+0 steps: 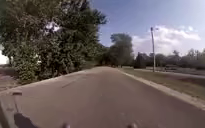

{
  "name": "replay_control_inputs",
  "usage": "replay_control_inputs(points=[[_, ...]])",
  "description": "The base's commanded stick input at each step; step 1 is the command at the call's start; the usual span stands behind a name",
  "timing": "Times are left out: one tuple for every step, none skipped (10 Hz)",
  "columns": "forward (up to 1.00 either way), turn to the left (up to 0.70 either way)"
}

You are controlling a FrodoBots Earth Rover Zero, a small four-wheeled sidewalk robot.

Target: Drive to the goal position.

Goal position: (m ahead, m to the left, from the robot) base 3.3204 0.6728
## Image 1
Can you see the dark green tree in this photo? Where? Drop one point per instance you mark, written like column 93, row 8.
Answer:
column 121, row 50

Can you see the grey asphalt road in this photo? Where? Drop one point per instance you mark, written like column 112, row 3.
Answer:
column 103, row 100

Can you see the street light pole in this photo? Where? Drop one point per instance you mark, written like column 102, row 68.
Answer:
column 153, row 50

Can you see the large green tree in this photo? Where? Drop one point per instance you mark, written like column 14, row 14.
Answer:
column 46, row 33

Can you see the pale concrete kerb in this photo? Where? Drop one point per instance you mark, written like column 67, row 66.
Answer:
column 40, row 82
column 176, row 95

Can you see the grass verge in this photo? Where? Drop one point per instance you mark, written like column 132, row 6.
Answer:
column 176, row 82

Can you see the row of trees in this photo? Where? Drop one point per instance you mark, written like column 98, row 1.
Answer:
column 186, row 60

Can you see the grey side road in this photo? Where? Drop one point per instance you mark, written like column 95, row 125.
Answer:
column 190, row 74

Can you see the grey paved lot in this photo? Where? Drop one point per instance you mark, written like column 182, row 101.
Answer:
column 4, row 82

